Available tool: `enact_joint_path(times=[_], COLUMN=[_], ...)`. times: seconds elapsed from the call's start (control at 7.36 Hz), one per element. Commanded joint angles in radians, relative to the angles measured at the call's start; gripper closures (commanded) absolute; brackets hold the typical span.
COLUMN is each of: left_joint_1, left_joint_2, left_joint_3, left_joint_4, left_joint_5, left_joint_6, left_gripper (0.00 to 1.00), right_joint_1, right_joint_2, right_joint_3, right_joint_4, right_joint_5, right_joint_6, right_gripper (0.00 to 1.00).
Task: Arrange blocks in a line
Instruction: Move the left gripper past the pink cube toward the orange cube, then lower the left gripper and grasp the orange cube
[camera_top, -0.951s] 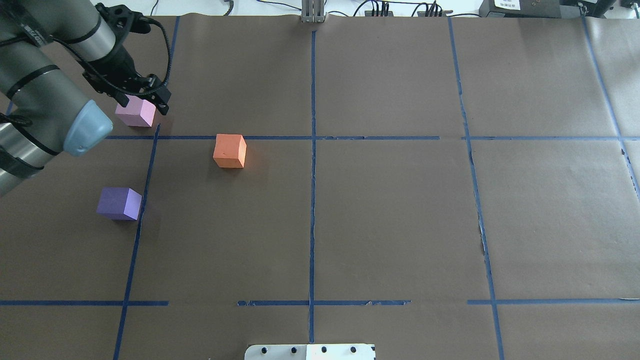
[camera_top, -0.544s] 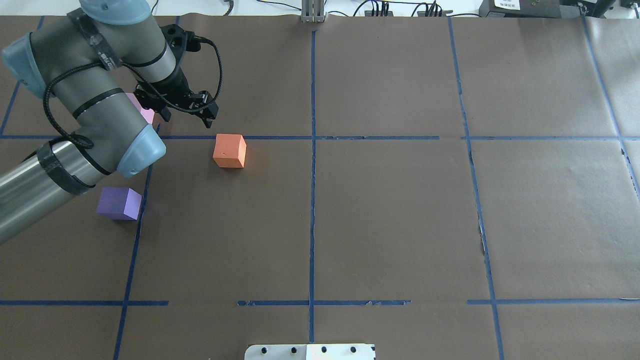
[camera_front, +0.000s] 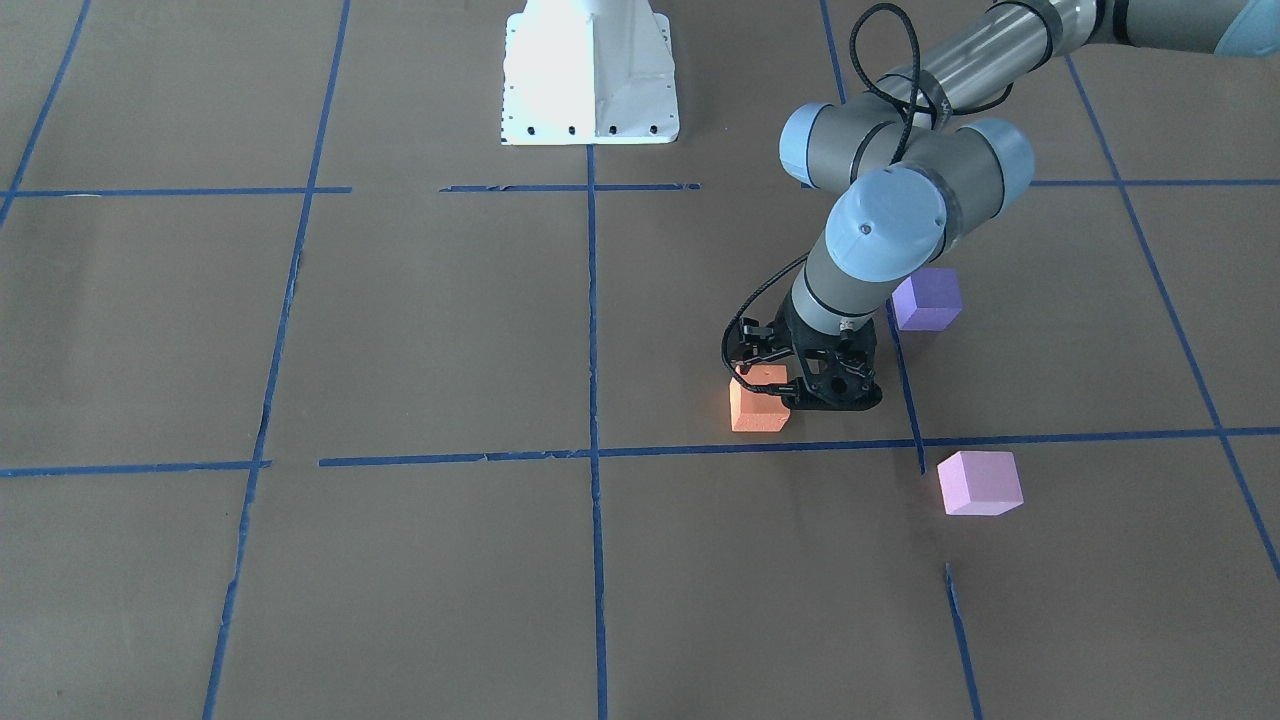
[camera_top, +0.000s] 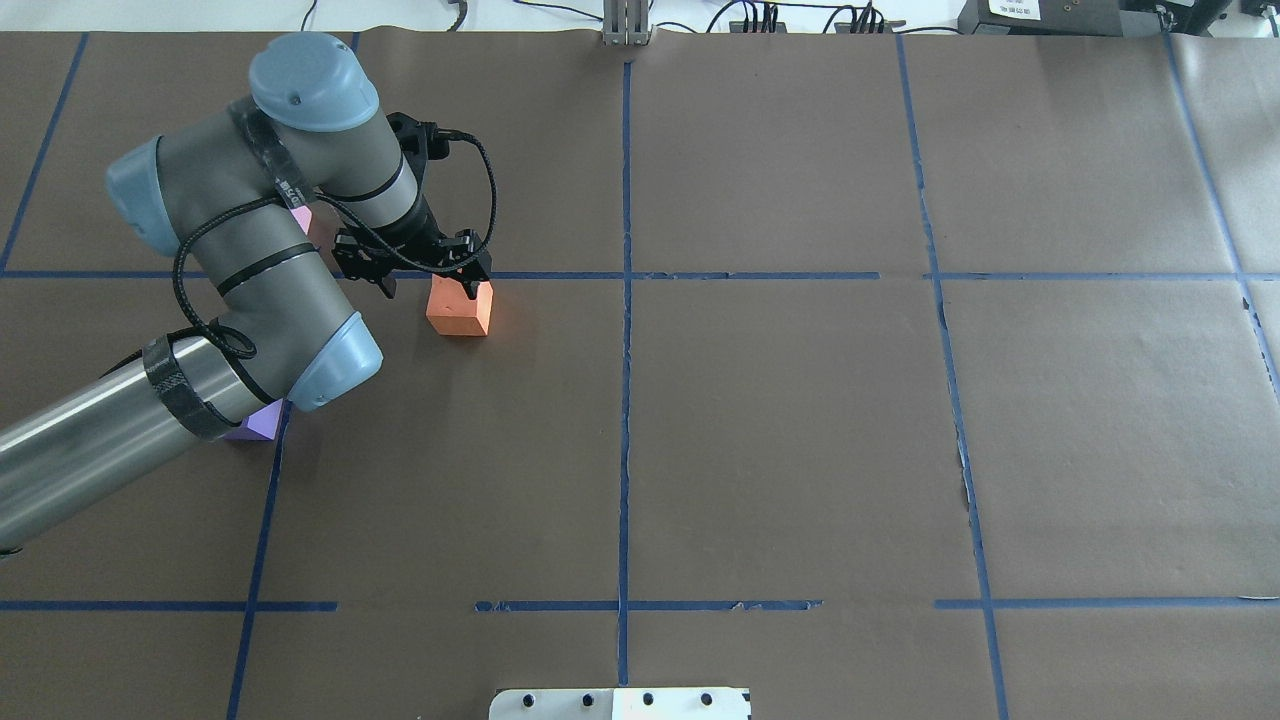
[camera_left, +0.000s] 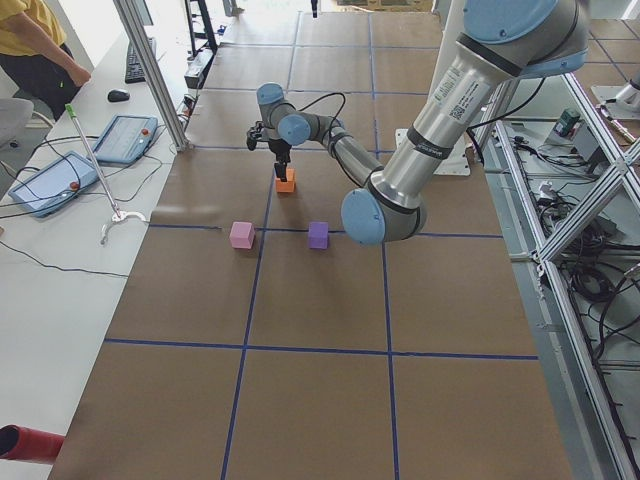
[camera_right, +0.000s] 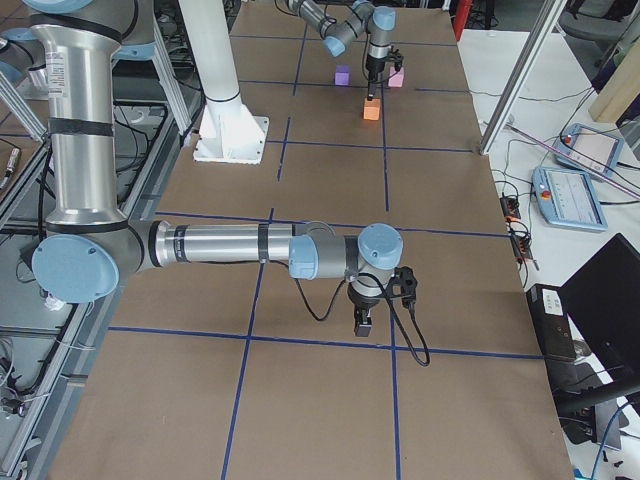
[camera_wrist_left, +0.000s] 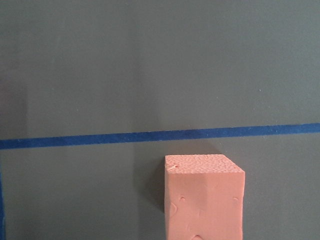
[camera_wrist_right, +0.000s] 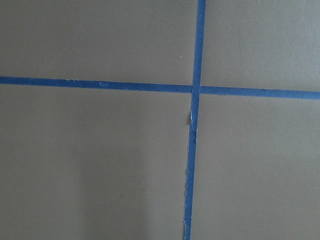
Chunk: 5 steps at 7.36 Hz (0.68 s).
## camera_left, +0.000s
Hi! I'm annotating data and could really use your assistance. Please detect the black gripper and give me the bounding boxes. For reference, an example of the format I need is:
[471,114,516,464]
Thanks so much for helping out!
[268,139,291,182]

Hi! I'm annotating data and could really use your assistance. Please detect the orange foam cube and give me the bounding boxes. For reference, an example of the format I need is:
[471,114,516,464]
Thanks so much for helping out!
[275,168,296,194]

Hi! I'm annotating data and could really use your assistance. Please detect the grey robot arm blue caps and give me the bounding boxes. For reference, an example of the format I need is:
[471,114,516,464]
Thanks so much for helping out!
[246,1,590,245]

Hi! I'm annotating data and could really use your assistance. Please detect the red cylinder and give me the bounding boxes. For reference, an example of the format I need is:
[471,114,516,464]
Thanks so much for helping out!
[1,425,65,465]

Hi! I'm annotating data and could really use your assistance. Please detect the blue teach pendant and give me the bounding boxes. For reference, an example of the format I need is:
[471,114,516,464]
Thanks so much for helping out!
[9,151,98,217]
[92,115,158,165]

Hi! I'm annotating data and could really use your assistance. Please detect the black camera cable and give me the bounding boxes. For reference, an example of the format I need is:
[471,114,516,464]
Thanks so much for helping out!
[292,91,347,132]

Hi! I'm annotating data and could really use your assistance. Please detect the blue teach pendant near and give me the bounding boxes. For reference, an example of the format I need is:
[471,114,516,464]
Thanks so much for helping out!
[9,151,98,217]

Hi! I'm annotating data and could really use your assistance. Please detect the green device box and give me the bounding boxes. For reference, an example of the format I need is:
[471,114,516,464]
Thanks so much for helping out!
[553,108,581,138]

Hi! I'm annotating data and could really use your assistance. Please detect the black keyboard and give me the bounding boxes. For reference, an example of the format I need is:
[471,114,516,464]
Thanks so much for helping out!
[124,42,146,84]

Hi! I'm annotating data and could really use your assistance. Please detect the reacher grabber stick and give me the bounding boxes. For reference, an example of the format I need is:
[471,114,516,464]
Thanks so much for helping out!
[65,103,147,246]

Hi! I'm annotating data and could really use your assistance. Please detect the dark purple foam cube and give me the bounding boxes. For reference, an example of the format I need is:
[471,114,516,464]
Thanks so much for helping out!
[307,221,329,250]

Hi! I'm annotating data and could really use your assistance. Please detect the light pink foam cube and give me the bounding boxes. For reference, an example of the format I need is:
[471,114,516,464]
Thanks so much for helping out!
[229,221,255,250]

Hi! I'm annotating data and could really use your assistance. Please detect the black computer mouse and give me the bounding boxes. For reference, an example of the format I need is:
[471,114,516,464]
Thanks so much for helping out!
[107,89,130,103]

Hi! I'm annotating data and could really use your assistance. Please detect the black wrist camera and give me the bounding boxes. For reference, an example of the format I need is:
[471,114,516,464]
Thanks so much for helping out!
[246,120,268,151]

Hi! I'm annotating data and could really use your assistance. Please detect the person in yellow shirt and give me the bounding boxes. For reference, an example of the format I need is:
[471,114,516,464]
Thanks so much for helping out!
[1,0,91,119]

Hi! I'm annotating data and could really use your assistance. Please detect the aluminium frame rail structure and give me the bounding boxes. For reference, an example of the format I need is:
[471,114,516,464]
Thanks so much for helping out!
[495,74,639,479]

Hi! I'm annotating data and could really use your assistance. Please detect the blue teach pendant far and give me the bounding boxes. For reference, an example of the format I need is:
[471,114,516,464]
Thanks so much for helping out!
[92,115,158,165]

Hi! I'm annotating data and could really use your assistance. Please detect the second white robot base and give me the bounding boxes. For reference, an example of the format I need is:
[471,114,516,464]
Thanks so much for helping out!
[591,72,639,120]

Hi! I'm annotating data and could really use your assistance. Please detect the aluminium frame post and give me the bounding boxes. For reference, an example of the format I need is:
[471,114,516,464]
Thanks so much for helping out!
[113,0,191,152]

